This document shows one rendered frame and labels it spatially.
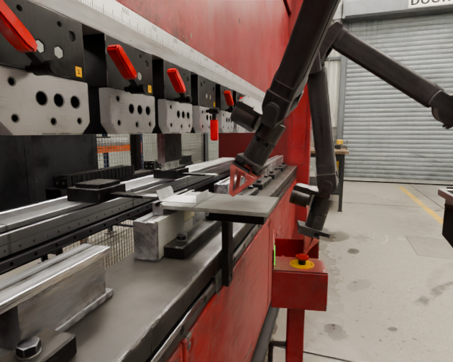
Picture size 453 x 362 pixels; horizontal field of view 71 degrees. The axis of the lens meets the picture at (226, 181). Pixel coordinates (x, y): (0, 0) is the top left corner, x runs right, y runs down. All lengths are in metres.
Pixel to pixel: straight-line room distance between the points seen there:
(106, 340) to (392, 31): 8.27
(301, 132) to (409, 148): 5.56
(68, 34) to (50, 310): 0.40
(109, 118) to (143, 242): 0.33
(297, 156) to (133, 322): 2.52
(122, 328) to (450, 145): 8.20
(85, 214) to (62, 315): 0.43
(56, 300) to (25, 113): 0.27
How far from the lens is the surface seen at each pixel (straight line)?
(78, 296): 0.60
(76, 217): 0.94
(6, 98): 0.46
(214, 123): 0.97
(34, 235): 0.86
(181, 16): 0.90
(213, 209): 0.74
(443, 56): 8.54
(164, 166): 0.84
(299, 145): 2.93
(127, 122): 0.63
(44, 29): 0.52
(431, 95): 0.99
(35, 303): 0.54
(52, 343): 0.52
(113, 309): 0.62
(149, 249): 0.79
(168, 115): 0.77
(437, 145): 8.41
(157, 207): 0.82
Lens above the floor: 1.18
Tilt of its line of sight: 9 degrees down
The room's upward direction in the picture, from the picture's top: straight up
